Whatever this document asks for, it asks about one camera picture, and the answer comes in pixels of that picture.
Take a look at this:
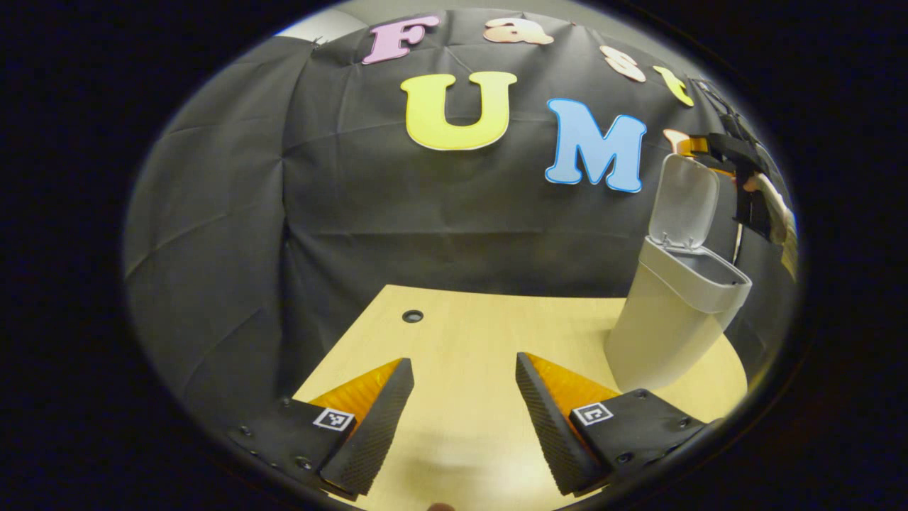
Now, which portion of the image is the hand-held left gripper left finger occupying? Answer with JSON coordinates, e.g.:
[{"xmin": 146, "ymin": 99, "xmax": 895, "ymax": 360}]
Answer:
[{"xmin": 227, "ymin": 357, "xmax": 416, "ymax": 498}]

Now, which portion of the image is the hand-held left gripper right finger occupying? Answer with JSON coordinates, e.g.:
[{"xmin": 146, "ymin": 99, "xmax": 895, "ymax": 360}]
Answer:
[{"xmin": 515, "ymin": 351, "xmax": 709, "ymax": 496}]

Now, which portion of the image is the white desktop garbage bin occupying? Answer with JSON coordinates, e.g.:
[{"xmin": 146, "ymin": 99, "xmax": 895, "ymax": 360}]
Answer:
[{"xmin": 604, "ymin": 153, "xmax": 753, "ymax": 392}]

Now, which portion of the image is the wooden desktop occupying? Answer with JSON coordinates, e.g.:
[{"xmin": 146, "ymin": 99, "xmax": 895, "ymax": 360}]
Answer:
[{"xmin": 291, "ymin": 284, "xmax": 750, "ymax": 511}]

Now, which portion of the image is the black backdrop cloth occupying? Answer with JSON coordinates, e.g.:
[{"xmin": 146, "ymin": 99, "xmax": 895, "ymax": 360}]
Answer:
[{"xmin": 124, "ymin": 9, "xmax": 799, "ymax": 427}]

